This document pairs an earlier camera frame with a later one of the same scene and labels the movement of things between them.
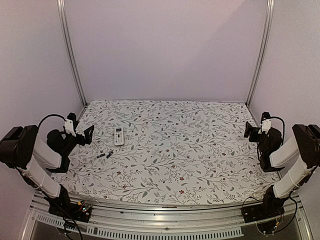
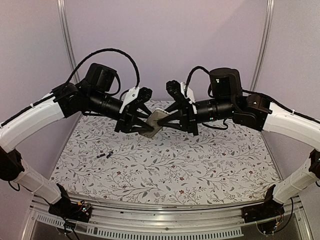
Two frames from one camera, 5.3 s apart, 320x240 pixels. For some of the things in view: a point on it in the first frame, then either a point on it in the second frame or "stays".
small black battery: (110, 154) stays
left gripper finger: (88, 133) to (141, 106)
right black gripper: (249, 129) to (185, 116)
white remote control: (119, 136) to (157, 114)
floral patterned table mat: (166, 151) stays
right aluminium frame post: (268, 16) stays
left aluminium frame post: (62, 13) stays
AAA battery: (100, 155) stays
